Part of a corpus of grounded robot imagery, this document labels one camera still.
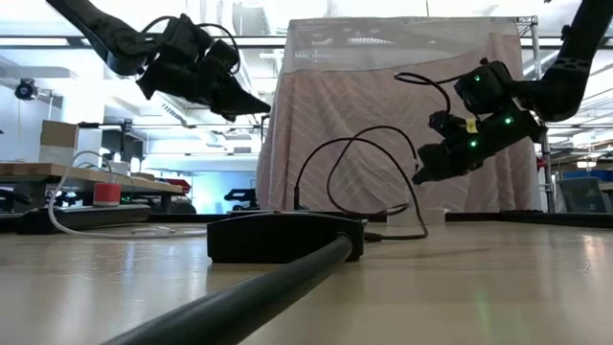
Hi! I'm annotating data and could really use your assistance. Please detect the grey office chair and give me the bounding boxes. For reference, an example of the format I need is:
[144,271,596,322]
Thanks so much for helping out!
[556,175,613,215]

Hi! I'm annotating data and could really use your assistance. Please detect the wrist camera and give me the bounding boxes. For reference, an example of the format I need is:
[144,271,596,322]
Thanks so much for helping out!
[203,38,241,78]
[427,109,475,146]

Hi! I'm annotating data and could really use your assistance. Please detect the brown cardboard box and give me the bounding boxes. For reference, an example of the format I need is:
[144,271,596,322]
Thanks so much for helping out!
[39,119,80,150]

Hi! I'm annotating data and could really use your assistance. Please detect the white braided USB cable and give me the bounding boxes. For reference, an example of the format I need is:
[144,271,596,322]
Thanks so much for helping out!
[46,149,209,240]

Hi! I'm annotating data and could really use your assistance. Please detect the red tray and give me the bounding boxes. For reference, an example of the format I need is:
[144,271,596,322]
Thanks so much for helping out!
[155,177,193,196]

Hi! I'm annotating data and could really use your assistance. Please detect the black office chair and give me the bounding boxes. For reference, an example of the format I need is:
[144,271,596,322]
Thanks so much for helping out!
[223,188,261,213]

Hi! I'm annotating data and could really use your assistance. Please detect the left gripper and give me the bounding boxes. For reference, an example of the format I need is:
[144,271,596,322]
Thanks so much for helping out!
[135,56,272,124]

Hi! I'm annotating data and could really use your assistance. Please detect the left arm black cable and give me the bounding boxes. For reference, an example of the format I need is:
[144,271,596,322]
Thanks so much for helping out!
[140,13,241,77]

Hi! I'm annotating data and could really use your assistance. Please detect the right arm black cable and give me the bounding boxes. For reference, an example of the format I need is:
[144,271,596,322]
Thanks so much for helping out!
[393,70,476,116]

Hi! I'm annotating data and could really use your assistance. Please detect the black ceiling dome camera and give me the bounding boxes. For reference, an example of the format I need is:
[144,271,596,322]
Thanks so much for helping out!
[13,79,38,101]

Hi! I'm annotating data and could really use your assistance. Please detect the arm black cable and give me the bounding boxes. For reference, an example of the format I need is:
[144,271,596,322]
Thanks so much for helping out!
[393,70,476,116]
[140,13,241,77]

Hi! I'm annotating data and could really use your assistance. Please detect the thick black power cord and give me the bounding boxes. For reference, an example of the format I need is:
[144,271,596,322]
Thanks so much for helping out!
[98,233,354,345]

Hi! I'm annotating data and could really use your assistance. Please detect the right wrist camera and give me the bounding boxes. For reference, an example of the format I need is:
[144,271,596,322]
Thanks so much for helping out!
[427,109,475,146]

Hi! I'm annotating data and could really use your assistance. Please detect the black power strip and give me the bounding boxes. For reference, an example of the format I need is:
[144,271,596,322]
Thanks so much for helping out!
[206,212,365,264]

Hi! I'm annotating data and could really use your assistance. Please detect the wooden top workbench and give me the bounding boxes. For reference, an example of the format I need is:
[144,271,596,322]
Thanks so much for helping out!
[0,161,187,218]

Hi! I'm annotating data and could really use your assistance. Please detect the white box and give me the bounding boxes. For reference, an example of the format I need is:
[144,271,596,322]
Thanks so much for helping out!
[37,145,79,168]

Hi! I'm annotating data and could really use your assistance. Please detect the black cable with silver connector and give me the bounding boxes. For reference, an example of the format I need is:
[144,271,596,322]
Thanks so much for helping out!
[326,125,421,218]

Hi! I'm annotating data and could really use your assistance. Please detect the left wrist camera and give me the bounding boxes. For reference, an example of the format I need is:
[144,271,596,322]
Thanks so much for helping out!
[203,38,241,78]

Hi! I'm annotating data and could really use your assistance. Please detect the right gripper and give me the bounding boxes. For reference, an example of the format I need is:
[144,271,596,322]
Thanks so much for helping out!
[411,102,548,186]

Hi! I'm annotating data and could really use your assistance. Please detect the pink chevron cloth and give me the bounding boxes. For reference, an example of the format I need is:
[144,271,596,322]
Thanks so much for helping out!
[256,16,547,216]

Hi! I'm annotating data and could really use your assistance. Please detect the white container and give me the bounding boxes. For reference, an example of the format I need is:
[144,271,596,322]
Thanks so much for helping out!
[102,160,131,176]

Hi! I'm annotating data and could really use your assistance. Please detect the thin black USB cable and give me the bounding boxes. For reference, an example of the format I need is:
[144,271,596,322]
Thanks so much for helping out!
[292,137,430,242]

